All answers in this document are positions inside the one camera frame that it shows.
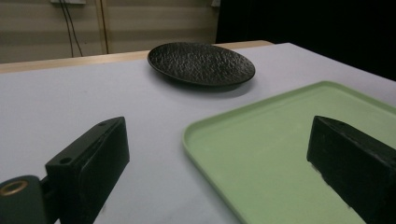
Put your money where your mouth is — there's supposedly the black textured plate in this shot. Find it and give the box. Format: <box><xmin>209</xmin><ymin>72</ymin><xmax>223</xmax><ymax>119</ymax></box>
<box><xmin>147</xmin><ymin>42</ymin><xmax>256</xmax><ymax>87</ymax></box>

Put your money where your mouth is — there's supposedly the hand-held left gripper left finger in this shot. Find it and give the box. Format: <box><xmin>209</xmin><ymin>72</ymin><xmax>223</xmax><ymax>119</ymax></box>
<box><xmin>45</xmin><ymin>116</ymin><xmax>131</xmax><ymax>224</ymax></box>

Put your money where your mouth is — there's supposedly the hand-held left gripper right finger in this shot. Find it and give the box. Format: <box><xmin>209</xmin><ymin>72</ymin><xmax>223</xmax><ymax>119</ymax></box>
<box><xmin>306</xmin><ymin>115</ymin><xmax>396</xmax><ymax>224</ymax></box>

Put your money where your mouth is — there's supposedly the black cable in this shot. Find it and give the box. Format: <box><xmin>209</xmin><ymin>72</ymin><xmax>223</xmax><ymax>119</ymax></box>
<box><xmin>59</xmin><ymin>0</ymin><xmax>75</xmax><ymax>59</ymax></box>
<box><xmin>64</xmin><ymin>0</ymin><xmax>84</xmax><ymax>58</ymax></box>

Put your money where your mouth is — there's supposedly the green plastic tray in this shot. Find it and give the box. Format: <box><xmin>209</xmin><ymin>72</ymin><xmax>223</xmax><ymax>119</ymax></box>
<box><xmin>182</xmin><ymin>80</ymin><xmax>396</xmax><ymax>224</ymax></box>

